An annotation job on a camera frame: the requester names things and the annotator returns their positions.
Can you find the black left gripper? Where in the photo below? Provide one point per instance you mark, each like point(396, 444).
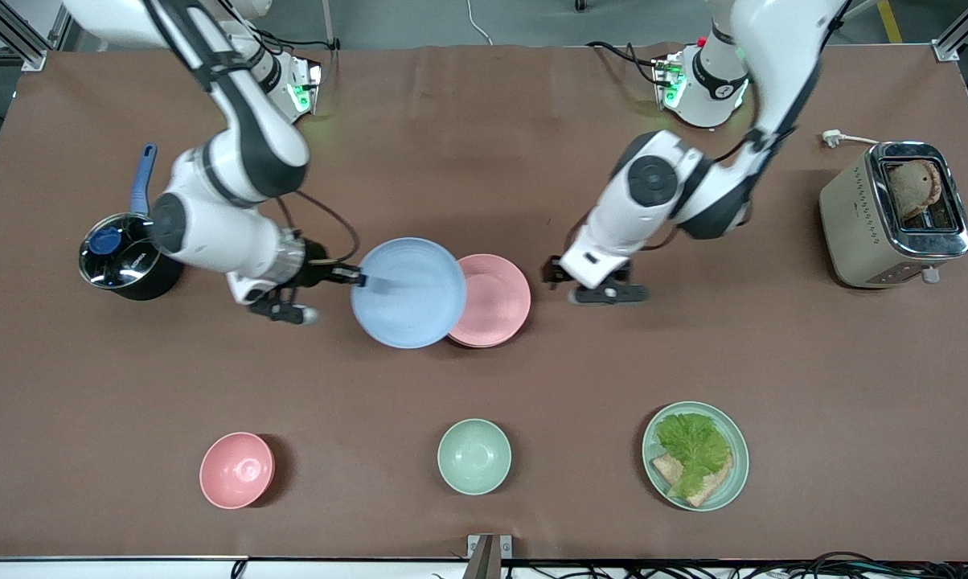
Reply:
point(554, 271)

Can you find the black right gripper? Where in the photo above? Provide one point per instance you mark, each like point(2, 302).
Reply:
point(320, 272)

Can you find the blue shallow plate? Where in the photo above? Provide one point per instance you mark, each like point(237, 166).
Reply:
point(412, 293)

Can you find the pink shallow plate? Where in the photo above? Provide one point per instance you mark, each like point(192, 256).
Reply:
point(496, 301)

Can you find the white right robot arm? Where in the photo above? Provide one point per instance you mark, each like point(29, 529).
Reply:
point(243, 121)

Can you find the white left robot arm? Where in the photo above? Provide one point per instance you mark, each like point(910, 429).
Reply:
point(653, 181)

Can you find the brown table cover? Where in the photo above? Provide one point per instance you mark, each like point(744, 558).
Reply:
point(484, 386)

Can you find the green small bowl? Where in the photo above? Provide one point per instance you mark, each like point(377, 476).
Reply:
point(474, 457)

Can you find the pink small bowl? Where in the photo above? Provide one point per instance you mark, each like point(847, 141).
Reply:
point(237, 470)

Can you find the green lettuce leaf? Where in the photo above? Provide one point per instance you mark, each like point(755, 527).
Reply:
point(697, 446)

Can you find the glass lid with blue knob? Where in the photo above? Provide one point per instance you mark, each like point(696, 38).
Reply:
point(114, 253)

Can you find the brown bread slice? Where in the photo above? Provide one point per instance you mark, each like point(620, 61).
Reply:
point(713, 486)

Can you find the green plate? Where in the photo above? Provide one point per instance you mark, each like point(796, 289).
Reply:
point(735, 474)

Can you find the beige and chrome toaster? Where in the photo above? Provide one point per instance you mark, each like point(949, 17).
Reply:
point(854, 217)

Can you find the white toaster plug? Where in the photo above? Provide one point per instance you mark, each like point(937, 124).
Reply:
point(834, 137)

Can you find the brown toast slice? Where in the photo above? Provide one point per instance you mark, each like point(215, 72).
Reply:
point(914, 185)

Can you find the white stand leg with caster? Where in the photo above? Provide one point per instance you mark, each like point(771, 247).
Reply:
point(863, 8)

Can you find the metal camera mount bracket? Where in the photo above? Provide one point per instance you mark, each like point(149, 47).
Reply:
point(489, 555)

